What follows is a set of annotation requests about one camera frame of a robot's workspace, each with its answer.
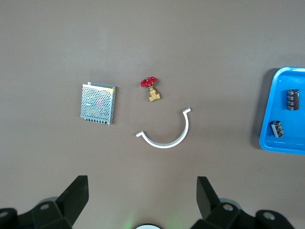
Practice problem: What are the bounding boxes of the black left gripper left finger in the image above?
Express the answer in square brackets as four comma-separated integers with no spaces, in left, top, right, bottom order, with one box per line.
[35,176,89,229]

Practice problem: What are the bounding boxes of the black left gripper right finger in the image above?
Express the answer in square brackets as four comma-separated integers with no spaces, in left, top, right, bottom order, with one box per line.
[192,176,255,229]

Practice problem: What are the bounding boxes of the short dark electrolytic capacitor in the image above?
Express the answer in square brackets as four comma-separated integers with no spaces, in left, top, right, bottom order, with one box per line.
[270,120,285,138]

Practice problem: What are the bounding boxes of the long dark electrolytic capacitor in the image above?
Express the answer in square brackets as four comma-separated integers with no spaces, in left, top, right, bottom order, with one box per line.
[286,89,300,111]

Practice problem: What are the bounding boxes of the blue plastic tray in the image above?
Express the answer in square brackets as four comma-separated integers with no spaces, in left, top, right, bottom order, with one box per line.
[259,66,305,156]

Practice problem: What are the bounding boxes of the white semicircular pipe clamp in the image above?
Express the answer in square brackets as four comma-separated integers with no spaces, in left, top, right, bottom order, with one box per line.
[135,107,192,149]

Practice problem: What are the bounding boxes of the metal mesh power supply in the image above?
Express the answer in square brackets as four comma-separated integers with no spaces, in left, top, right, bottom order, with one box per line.
[80,82,117,127]

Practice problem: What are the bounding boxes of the brass valve with red handle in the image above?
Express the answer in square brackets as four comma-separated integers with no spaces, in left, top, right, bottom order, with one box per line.
[140,76,162,102]

